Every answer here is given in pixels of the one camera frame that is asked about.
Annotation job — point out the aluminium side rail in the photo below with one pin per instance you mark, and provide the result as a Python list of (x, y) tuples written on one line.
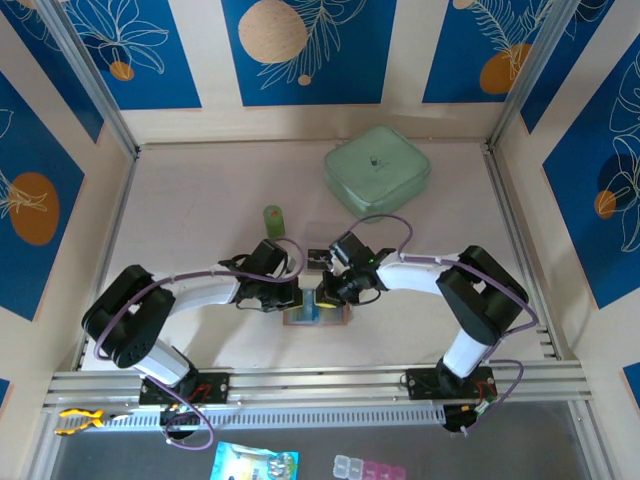
[(506, 200), (120, 200)]

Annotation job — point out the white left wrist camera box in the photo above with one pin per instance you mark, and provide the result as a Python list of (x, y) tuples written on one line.
[(291, 262)]

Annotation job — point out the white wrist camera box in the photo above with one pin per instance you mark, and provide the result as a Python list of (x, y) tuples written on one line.
[(328, 262), (291, 262)]

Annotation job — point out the green cylindrical can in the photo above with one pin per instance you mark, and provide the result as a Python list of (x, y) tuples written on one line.
[(275, 225)]

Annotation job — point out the mint green zip case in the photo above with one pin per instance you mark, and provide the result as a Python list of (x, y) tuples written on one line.
[(375, 170)]

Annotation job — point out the dark printed card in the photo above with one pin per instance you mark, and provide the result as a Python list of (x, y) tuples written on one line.
[(318, 260)]

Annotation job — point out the tan leather card holder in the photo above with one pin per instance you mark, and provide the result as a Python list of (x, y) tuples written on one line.
[(335, 316)]

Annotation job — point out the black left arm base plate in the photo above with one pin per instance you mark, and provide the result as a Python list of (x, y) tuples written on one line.
[(215, 387)]

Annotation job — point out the aluminium frame post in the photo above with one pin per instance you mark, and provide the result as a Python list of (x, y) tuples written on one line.
[(531, 75), (91, 75)]

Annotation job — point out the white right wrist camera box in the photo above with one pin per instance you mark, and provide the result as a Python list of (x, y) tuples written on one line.
[(328, 262)]

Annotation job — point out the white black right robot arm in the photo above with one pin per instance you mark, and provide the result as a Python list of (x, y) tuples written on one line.
[(410, 275)]

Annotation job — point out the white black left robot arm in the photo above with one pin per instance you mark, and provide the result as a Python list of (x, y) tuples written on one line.
[(205, 295)]

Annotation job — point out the wide aluminium mounting rail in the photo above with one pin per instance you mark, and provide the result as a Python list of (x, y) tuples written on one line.
[(320, 382)]

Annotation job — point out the white pink pill organizer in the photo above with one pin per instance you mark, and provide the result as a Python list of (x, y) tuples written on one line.
[(370, 470)]

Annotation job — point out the blue printed snack packet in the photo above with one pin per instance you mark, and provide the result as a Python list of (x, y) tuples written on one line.
[(250, 462)]

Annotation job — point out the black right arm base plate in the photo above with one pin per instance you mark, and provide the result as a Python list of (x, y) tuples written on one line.
[(422, 384)]

